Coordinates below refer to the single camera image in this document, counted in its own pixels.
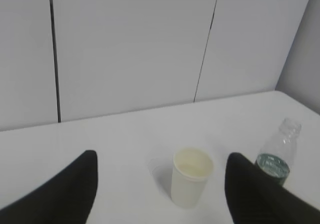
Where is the clear plastic water bottle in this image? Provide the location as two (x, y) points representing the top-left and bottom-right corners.
(254, 118), (302, 186)

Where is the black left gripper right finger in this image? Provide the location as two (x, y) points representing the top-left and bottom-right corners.
(224, 153), (320, 224)

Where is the white paper cup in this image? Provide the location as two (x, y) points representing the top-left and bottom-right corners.
(170, 147), (214, 209)

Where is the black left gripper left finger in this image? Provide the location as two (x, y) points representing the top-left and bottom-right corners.
(0, 150), (98, 224)

